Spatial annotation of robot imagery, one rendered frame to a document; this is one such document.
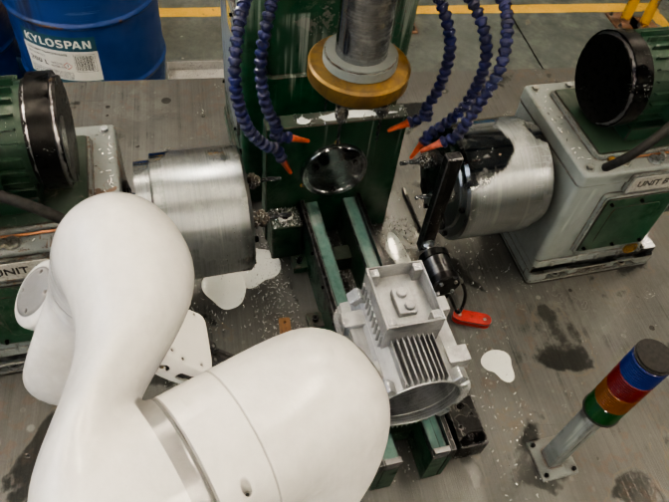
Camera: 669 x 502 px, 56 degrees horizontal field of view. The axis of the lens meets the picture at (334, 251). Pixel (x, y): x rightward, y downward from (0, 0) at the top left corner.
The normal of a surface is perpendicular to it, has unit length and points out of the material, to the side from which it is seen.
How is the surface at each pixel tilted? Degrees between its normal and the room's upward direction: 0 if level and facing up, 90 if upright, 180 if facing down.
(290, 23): 90
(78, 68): 90
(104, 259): 28
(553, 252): 89
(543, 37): 0
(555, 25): 0
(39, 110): 32
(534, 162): 36
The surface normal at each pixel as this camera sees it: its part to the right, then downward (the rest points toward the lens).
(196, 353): 0.81, -0.48
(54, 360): 0.05, 0.44
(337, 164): 0.25, 0.78
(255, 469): 0.50, -0.03
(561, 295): 0.10, -0.61
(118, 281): -0.16, -0.47
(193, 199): 0.20, -0.18
